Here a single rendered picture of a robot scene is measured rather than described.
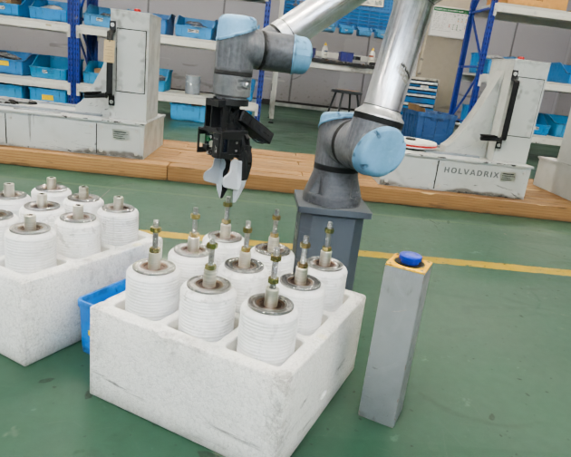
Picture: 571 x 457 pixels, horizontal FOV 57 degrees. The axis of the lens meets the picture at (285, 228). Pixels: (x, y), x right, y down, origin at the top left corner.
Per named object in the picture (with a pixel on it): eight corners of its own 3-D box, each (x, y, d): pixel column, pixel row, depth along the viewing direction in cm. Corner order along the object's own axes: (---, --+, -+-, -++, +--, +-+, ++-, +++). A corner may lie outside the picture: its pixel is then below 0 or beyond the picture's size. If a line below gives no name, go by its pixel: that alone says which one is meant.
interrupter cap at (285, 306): (251, 293, 88) (251, 289, 88) (295, 300, 88) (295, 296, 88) (243, 313, 81) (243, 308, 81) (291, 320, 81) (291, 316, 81)
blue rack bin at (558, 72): (543, 82, 578) (547, 63, 572) (576, 86, 579) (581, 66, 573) (566, 83, 530) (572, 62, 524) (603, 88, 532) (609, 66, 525)
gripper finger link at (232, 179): (217, 204, 107) (215, 159, 105) (237, 201, 112) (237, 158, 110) (227, 206, 105) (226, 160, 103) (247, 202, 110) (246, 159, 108)
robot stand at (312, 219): (282, 287, 154) (294, 189, 146) (344, 293, 156) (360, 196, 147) (285, 316, 137) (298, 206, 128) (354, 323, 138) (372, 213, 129)
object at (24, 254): (37, 296, 117) (35, 218, 111) (67, 309, 113) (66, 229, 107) (-4, 311, 109) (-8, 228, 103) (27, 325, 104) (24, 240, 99)
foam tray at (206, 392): (207, 317, 131) (212, 249, 126) (353, 368, 116) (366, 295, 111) (88, 393, 97) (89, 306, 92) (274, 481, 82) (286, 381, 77)
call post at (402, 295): (368, 396, 106) (394, 254, 97) (401, 409, 104) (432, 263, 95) (357, 415, 100) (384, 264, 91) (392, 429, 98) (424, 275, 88)
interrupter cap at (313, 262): (299, 267, 103) (300, 263, 103) (314, 256, 110) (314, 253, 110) (335, 276, 100) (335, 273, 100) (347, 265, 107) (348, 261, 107)
